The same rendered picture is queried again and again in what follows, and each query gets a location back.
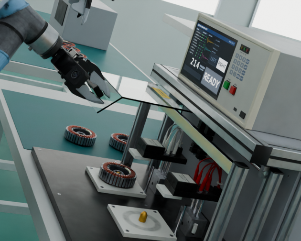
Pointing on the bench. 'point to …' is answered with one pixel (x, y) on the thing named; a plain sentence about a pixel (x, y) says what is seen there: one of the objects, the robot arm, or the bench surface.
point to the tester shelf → (300, 150)
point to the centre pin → (143, 216)
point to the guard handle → (95, 89)
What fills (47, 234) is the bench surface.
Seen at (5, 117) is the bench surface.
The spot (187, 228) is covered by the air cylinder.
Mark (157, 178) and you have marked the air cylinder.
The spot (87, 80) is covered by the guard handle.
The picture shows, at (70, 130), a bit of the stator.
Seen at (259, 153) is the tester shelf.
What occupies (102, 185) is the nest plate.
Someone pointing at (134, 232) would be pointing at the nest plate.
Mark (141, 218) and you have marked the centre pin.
